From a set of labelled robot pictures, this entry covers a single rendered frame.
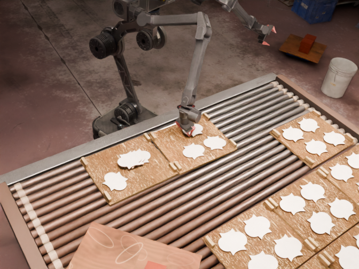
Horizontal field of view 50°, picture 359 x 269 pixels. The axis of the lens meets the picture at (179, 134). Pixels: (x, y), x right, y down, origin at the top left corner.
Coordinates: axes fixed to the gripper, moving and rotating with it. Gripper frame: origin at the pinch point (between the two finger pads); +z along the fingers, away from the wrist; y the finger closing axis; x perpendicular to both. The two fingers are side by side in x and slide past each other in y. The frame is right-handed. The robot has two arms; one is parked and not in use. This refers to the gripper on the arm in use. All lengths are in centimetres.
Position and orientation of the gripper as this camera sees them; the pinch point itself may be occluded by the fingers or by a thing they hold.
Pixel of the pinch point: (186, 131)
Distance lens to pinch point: 229.2
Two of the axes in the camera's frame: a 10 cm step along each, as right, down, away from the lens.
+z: 0.8, 6.4, 7.6
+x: -8.0, 5.0, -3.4
